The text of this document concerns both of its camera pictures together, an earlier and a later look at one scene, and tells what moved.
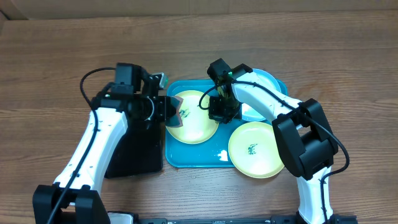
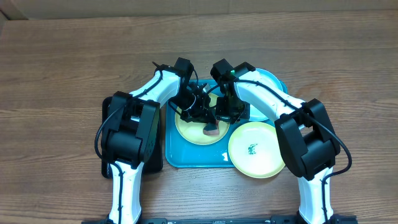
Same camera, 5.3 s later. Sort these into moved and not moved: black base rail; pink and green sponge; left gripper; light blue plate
Moved: left gripper; pink and green sponge
Not moved: black base rail; light blue plate
